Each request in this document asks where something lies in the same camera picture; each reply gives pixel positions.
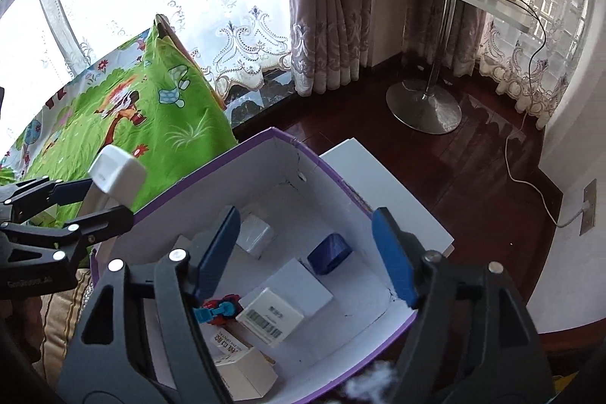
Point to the yellow object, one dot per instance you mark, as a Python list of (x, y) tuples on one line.
[(566, 381)]

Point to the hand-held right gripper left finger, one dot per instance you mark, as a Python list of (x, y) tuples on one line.
[(218, 248)]

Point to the dark blue box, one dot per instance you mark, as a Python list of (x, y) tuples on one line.
[(329, 253)]

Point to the white box with printed label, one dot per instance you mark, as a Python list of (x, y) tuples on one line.
[(270, 314)]

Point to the silvery white box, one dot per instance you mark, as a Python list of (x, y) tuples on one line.
[(255, 236)]

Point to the chrome desk stand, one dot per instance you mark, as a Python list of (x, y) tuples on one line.
[(423, 106)]

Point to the red blue toy robot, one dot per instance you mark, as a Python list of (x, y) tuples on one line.
[(220, 309)]

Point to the dark marble window sill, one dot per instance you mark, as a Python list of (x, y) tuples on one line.
[(255, 96)]

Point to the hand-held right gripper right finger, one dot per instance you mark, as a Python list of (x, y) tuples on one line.
[(395, 252)]

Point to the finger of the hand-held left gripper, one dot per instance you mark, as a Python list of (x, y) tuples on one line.
[(94, 224), (47, 193)]

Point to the small white box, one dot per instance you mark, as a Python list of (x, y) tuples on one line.
[(116, 174)]

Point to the purple-edged white cardboard box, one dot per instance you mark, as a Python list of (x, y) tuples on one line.
[(331, 205)]

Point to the white fluff tuft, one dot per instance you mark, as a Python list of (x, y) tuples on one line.
[(369, 380)]

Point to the white low table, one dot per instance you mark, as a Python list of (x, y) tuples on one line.
[(393, 195)]

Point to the green cartoon printed cloth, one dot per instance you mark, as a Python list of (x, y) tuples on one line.
[(156, 120)]

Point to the large white box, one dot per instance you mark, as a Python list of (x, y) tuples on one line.
[(303, 285)]

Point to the wall socket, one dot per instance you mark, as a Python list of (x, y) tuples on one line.
[(589, 214)]

